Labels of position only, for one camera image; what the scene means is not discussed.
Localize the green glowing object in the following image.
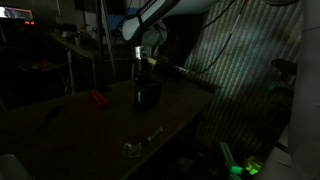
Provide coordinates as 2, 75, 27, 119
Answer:
229, 159, 264, 176

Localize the corrugated metal panel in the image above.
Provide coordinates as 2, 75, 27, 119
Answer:
181, 0, 304, 161

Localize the white rounded object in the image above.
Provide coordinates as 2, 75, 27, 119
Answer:
0, 153, 35, 180

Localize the wooden side table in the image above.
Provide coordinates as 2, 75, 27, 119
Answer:
49, 31, 101, 94

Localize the black box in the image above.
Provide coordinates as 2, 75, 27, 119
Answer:
133, 81, 163, 112

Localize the dark pen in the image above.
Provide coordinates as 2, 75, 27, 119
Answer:
42, 104, 65, 127

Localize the red block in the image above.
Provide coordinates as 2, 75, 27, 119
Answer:
89, 89, 111, 110

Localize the crumpled clear plastic wrapper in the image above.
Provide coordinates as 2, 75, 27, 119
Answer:
120, 142, 145, 159

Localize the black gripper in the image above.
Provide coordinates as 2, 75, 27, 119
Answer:
132, 45, 158, 86

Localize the black cable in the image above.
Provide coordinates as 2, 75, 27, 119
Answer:
173, 0, 249, 75

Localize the black chair seat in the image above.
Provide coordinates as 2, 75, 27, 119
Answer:
270, 57, 299, 76

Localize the monitor with red light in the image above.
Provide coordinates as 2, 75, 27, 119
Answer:
0, 5, 36, 26

